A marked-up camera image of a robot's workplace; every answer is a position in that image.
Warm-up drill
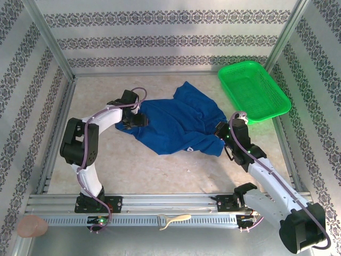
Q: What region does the blue t-shirt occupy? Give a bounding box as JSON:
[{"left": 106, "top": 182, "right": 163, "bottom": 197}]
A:
[{"left": 115, "top": 81, "right": 229, "bottom": 157}]

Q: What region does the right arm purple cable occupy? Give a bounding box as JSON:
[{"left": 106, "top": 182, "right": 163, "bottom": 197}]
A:
[{"left": 229, "top": 111, "right": 332, "bottom": 250}]

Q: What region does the wide aluminium mounting rail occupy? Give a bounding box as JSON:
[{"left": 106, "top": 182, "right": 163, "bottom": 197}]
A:
[{"left": 25, "top": 193, "right": 315, "bottom": 215}]

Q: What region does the translucent pink cup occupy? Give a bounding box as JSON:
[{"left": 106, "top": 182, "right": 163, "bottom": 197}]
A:
[{"left": 17, "top": 215, "right": 49, "bottom": 238}]

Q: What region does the aluminium frame post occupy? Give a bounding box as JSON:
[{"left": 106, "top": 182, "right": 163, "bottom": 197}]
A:
[
  {"left": 22, "top": 0, "right": 77, "bottom": 81},
  {"left": 264, "top": 0, "right": 312, "bottom": 74}
]

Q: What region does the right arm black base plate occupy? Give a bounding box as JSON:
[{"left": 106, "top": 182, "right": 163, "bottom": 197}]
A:
[{"left": 215, "top": 194, "right": 266, "bottom": 213}]

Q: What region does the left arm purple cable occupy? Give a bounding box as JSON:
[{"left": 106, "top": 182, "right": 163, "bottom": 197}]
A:
[{"left": 77, "top": 87, "right": 148, "bottom": 233}]

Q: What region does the small circuit board with LED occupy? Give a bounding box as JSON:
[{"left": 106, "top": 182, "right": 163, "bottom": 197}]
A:
[
  {"left": 87, "top": 216, "right": 110, "bottom": 226},
  {"left": 236, "top": 214, "right": 261, "bottom": 227}
]

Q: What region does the beige plastic peeler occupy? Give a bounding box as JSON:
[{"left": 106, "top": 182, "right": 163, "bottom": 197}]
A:
[{"left": 157, "top": 213, "right": 192, "bottom": 231}]

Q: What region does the green plastic mesh basket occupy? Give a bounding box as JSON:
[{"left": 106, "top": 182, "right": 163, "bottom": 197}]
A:
[{"left": 217, "top": 60, "right": 292, "bottom": 125}]

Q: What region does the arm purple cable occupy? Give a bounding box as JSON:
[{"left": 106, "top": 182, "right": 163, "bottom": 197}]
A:
[
  {"left": 229, "top": 111, "right": 332, "bottom": 250},
  {"left": 77, "top": 87, "right": 148, "bottom": 233}
]

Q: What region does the grey slotted cable duct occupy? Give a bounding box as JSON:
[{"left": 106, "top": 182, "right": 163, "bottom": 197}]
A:
[{"left": 42, "top": 214, "right": 238, "bottom": 228}]

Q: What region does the aluminium table side rail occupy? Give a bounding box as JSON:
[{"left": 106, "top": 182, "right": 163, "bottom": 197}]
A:
[
  {"left": 36, "top": 76, "right": 78, "bottom": 195},
  {"left": 271, "top": 116, "right": 307, "bottom": 193}
]

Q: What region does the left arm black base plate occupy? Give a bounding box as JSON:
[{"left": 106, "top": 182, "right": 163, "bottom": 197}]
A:
[{"left": 74, "top": 196, "right": 123, "bottom": 213}]

